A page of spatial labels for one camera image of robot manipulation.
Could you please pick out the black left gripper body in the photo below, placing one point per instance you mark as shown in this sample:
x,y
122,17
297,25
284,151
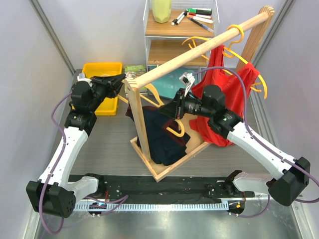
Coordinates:
x,y
102,89

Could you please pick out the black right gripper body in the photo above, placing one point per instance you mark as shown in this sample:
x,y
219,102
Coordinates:
x,y
186,104

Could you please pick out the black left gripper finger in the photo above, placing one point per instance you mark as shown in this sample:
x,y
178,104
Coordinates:
x,y
116,87
113,79

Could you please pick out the light yellow plastic hanger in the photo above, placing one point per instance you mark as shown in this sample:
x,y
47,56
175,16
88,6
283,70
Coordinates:
x,y
181,129

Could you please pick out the navy blue tank top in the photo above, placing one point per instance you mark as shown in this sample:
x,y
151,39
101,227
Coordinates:
x,y
165,147

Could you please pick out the red tank top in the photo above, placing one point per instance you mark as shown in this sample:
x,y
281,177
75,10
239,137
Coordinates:
x,y
231,87

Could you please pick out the orange yellow plastic hanger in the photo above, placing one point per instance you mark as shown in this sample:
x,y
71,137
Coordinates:
x,y
228,52

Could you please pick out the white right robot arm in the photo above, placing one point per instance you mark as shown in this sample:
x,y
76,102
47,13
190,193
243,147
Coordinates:
x,y
287,177

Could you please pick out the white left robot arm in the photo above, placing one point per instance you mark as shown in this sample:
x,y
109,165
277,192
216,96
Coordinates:
x,y
52,193

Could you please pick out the green picture book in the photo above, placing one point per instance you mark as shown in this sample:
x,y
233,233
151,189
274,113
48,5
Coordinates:
x,y
134,71

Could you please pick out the yellow plastic bin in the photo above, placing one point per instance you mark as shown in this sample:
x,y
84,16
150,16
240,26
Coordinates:
x,y
108,107

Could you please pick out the teal cutting board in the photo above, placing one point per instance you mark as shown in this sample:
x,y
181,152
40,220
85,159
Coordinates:
x,y
169,84

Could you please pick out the wooden clothes rack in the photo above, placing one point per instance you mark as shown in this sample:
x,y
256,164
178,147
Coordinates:
x,y
257,26

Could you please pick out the black white marker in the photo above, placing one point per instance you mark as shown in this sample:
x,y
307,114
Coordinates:
x,y
186,12
177,20

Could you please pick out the blue grey pen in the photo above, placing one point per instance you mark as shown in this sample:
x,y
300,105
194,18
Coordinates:
x,y
201,25

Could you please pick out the pale green vase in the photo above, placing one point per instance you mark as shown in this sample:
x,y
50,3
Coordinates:
x,y
161,10

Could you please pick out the orange capped marker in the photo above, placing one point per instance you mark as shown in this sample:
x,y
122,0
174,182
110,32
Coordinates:
x,y
201,19

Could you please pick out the red capped marker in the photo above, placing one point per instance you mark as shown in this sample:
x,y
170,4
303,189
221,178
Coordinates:
x,y
199,15

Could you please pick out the green capped marker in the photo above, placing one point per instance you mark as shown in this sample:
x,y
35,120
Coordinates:
x,y
199,11

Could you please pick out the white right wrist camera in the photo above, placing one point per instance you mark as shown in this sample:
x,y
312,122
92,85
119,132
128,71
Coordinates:
x,y
187,78

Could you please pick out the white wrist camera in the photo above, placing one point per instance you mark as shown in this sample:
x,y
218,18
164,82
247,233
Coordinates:
x,y
187,78
82,77

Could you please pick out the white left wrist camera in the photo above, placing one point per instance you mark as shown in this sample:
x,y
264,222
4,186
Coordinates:
x,y
82,77

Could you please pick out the white wire shelf unit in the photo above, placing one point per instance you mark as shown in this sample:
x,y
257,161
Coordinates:
x,y
164,41

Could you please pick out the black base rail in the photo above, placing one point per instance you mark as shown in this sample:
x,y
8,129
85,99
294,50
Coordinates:
x,y
170,190

